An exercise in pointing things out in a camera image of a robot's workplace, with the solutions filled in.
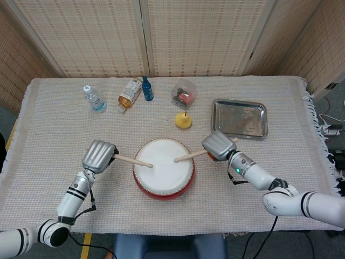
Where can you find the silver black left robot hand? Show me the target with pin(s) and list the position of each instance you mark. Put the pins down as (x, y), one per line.
(97, 155)

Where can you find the silver orange-tipped right robot hand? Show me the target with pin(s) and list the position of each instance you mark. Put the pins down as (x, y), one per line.
(219, 145)

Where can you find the wooden drumstick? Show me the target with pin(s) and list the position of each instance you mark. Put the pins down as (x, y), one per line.
(132, 160)
(188, 156)

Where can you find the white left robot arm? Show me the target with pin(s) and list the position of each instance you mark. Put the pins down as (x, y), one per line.
(71, 199)

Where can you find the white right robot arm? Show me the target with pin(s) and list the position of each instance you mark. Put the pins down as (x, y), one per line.
(256, 175)

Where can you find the red drum white skin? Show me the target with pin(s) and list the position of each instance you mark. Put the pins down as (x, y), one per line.
(161, 178)

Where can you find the rectangular metal tray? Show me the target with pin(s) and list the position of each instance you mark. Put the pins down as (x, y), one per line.
(238, 118)

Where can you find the yellow pear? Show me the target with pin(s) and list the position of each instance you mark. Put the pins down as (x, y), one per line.
(182, 121)

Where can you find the beige woven tablecloth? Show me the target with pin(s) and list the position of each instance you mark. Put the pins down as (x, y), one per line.
(54, 129)

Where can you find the clear water bottle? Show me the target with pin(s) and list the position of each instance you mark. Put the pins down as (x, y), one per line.
(94, 99)

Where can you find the red toy car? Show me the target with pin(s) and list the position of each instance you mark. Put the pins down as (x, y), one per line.
(186, 97)

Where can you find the clear plastic box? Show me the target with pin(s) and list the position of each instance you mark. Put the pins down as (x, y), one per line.
(186, 86)

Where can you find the amber tea bottle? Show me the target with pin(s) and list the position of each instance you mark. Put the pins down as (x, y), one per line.
(129, 93)

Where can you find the small blue bottle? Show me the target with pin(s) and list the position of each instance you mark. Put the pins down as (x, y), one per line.
(147, 91)

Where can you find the white power strip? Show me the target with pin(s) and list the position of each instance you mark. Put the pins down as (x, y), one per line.
(332, 132)

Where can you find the bamboo folding screen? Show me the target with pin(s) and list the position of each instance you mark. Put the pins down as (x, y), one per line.
(94, 40)

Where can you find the black box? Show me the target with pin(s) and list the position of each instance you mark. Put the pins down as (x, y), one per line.
(338, 157)

